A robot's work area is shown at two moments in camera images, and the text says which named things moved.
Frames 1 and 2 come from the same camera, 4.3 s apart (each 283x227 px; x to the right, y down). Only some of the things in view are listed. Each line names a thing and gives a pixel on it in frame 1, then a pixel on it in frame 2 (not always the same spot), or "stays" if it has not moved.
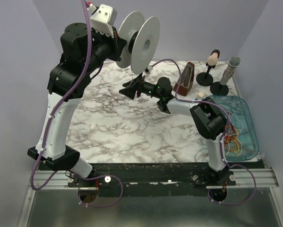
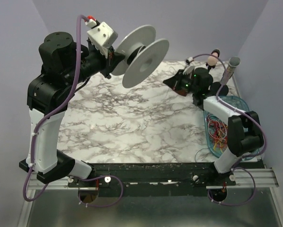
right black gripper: x=137 y=87 -> x=179 y=81
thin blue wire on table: x=195 y=160 stays
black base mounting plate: x=156 y=179 stays
